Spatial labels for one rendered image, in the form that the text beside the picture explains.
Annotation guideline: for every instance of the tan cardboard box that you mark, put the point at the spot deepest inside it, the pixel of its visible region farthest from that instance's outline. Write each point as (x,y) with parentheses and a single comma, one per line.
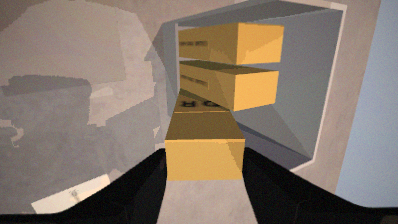
(234,87)
(203,141)

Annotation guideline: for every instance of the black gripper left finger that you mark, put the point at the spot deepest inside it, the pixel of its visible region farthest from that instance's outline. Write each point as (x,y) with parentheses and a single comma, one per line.
(134,198)

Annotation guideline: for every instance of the yellow rectangular box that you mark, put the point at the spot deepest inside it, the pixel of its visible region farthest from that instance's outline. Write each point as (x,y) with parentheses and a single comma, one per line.
(233,43)

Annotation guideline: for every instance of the grey open bin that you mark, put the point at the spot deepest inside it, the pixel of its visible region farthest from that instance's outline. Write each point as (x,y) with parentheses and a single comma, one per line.
(287,131)

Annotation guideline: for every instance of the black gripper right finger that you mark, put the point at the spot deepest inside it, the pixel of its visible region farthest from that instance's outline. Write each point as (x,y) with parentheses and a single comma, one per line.
(279,196)

